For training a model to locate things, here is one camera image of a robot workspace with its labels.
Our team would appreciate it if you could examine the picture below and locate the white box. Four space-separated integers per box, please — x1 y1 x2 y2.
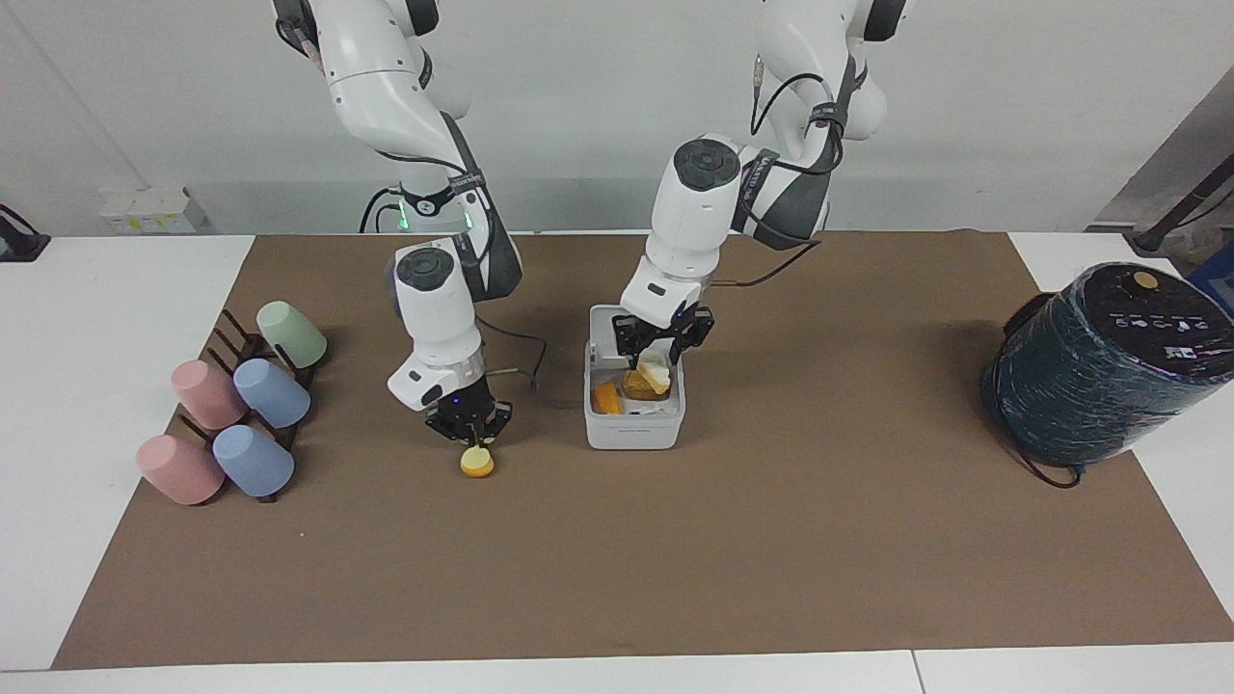
98 185 209 235

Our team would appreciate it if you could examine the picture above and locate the white trash bin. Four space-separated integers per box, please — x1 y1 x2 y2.
583 305 688 451

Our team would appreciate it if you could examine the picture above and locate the dark brown cup rack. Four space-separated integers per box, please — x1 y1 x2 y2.
176 307 330 505

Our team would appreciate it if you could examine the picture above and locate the blue cup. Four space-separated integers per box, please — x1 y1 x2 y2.
233 358 312 430
212 424 296 498

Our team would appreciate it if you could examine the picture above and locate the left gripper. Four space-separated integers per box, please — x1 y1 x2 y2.
615 306 716 373

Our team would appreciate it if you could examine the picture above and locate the black wrapped cylinder device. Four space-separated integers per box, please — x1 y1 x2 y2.
980 261 1234 467

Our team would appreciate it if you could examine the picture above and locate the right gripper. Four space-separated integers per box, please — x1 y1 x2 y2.
424 376 515 448

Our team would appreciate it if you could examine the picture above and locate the blue object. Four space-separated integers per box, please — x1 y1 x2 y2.
1188 244 1234 314

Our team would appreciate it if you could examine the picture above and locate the green cup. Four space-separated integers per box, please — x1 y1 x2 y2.
255 300 329 370

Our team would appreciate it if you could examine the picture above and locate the pink cup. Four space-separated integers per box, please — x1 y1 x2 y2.
171 360 249 431
135 434 226 507

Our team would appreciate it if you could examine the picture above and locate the black stand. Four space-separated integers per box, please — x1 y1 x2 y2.
0 203 52 263
1131 180 1234 254

